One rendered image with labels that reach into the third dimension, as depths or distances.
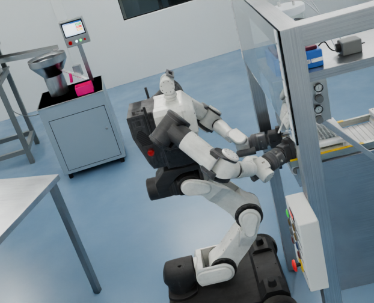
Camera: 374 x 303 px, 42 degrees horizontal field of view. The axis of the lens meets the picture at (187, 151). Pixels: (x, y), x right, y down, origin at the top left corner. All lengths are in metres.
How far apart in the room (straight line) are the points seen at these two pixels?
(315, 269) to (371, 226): 1.10
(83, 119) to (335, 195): 2.77
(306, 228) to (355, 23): 0.58
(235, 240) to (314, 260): 1.06
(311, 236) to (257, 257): 1.35
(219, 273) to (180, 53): 5.12
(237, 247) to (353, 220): 0.60
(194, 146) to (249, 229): 0.69
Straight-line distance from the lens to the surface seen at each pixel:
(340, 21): 1.38
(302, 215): 1.50
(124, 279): 3.29
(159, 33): 7.25
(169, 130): 2.00
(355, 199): 2.52
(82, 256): 3.11
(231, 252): 2.61
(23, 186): 2.91
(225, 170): 1.96
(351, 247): 2.68
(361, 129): 2.55
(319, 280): 1.61
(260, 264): 2.78
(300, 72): 1.38
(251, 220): 2.45
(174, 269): 2.66
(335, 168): 2.35
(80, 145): 4.70
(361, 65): 2.16
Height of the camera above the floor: 1.97
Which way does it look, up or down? 25 degrees down
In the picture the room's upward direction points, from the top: 16 degrees counter-clockwise
